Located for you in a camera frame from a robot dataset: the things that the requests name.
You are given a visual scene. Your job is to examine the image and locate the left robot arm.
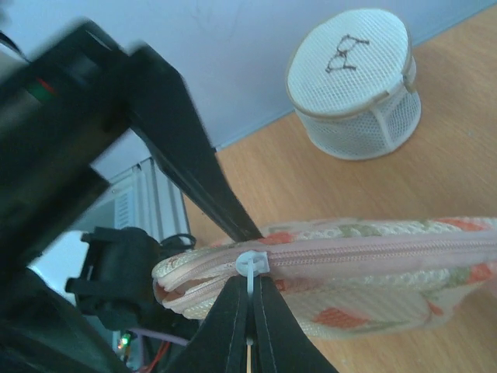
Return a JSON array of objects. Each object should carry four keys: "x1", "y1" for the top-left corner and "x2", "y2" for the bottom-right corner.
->
[{"x1": 1, "y1": 20, "x2": 261, "y2": 372}]

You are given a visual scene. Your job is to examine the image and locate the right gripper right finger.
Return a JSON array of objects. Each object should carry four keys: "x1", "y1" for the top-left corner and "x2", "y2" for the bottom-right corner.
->
[{"x1": 252, "y1": 277, "x2": 337, "y2": 373}]

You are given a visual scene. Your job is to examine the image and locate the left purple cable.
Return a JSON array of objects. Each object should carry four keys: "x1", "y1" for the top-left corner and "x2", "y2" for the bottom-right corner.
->
[{"x1": 130, "y1": 328, "x2": 189, "y2": 347}]

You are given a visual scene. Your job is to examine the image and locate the white round mesh laundry bag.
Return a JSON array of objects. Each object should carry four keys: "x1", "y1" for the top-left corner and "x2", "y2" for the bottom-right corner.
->
[{"x1": 286, "y1": 9, "x2": 422, "y2": 161}]

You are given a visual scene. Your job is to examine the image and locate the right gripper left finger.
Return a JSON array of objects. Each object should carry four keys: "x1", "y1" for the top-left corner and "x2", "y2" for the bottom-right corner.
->
[{"x1": 166, "y1": 276, "x2": 249, "y2": 373}]

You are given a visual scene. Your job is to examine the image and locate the aluminium mounting rail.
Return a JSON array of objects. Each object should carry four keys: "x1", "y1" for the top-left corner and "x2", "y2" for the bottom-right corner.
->
[{"x1": 108, "y1": 155, "x2": 191, "y2": 242}]

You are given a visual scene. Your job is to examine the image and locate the white zipper pull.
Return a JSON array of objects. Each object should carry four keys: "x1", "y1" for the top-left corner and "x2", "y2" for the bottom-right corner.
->
[{"x1": 235, "y1": 250, "x2": 270, "y2": 346}]

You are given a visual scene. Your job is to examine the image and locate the floral mesh laundry bag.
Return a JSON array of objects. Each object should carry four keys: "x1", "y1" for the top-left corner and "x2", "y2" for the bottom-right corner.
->
[{"x1": 151, "y1": 217, "x2": 496, "y2": 340}]

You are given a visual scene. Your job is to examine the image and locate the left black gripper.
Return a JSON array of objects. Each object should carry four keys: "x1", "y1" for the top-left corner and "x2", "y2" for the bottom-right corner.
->
[{"x1": 1, "y1": 21, "x2": 262, "y2": 253}]

